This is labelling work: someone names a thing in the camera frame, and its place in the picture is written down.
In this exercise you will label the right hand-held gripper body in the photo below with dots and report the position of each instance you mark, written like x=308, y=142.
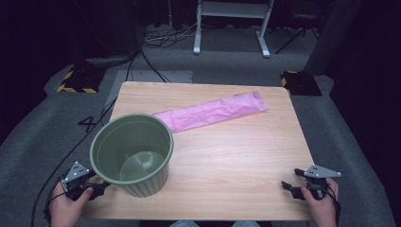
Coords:
x=320, y=172

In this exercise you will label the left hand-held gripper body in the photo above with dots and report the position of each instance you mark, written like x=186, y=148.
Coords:
x=75, y=173

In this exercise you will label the green plastic waste bin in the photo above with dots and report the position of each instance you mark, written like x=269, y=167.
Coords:
x=132, y=135

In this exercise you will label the pink plastic garbage bag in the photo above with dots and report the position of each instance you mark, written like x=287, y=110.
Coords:
x=214, y=110

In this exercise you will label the person's left hand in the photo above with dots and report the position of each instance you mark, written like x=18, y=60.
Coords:
x=64, y=209

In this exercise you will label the person's right hand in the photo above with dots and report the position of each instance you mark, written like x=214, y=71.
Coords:
x=323, y=211

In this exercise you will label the person's right leg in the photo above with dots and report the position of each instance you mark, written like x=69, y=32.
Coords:
x=247, y=224

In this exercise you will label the person's leg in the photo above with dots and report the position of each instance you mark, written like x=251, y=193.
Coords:
x=247, y=224
x=184, y=224

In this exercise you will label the black yellow striped stand base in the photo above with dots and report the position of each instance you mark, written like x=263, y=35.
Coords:
x=301, y=85
x=80, y=82

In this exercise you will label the person's left leg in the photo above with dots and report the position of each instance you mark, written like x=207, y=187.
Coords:
x=184, y=224

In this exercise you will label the black tripod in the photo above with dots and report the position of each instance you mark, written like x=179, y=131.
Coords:
x=296, y=36

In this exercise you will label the dark curtain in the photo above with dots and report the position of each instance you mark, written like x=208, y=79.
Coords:
x=176, y=12

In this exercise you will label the grey padded post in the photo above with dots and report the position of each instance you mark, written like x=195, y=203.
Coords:
x=331, y=38

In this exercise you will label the white metal desk frame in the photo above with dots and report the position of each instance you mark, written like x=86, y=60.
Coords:
x=233, y=9

